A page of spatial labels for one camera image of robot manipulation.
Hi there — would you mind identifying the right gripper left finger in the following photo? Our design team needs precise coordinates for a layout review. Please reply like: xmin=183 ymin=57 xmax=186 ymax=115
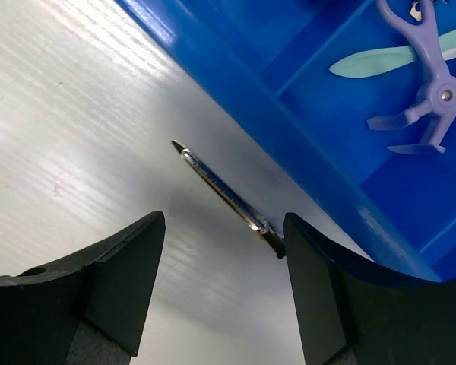
xmin=0 ymin=211 xmax=165 ymax=364

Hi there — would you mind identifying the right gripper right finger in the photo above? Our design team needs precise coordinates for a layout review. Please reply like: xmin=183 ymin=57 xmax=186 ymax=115
xmin=283 ymin=213 xmax=456 ymax=364

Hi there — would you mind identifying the purple eyelash curler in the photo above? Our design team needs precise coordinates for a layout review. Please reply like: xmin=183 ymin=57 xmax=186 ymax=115
xmin=366 ymin=0 xmax=456 ymax=155

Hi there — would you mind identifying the green spatula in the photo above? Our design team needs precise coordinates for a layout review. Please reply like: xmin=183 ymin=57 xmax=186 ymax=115
xmin=329 ymin=30 xmax=456 ymax=78

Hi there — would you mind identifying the silver hair clip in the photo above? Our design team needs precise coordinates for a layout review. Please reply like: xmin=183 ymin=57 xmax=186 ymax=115
xmin=408 ymin=0 xmax=450 ymax=23

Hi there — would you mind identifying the blue compartment tray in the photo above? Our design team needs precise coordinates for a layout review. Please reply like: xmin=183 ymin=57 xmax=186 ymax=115
xmin=121 ymin=1 xmax=456 ymax=281

